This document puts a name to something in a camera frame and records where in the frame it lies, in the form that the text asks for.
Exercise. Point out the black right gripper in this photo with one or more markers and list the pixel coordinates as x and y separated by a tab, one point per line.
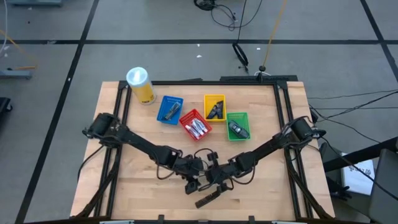
222	172

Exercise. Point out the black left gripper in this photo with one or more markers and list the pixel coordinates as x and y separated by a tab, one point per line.
191	168

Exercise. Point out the white toothpaste tube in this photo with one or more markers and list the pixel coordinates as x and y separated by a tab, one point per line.
202	125
191	131
196	127

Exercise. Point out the grey electric shaver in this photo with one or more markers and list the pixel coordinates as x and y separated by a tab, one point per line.
238	130

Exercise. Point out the red plastic basket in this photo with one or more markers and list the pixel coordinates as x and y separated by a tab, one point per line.
183	120

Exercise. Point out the dark blue cream tube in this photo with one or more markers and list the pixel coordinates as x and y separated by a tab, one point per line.
212	112
220	109

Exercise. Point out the blue plastic basket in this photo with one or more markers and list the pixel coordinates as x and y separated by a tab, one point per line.
161	115

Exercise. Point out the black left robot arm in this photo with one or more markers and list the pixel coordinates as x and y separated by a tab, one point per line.
140	144

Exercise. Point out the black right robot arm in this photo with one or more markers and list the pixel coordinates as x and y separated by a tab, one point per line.
270	143

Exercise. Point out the black table clamp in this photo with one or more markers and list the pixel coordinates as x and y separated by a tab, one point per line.
252	219
161	217

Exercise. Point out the green plastic basket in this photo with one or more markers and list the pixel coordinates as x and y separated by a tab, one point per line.
239	116

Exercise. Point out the yellow plastic basket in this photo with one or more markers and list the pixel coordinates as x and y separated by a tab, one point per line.
209	99

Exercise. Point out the white light bar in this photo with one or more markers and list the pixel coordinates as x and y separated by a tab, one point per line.
116	222
289	222

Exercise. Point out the yellow white wipes canister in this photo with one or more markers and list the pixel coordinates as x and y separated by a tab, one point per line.
141	88

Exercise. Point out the white printed cardboard box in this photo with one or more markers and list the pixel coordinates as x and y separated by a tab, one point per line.
357	177

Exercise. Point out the black diagonal beam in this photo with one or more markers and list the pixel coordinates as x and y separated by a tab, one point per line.
357	155

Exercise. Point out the grey cabinet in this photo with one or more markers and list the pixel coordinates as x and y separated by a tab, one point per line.
385	186

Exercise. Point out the grey metal base foot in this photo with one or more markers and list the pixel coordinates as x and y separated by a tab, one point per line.
34	2
15	74

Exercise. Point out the black aluminium table frame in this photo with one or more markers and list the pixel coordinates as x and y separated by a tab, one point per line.
217	83

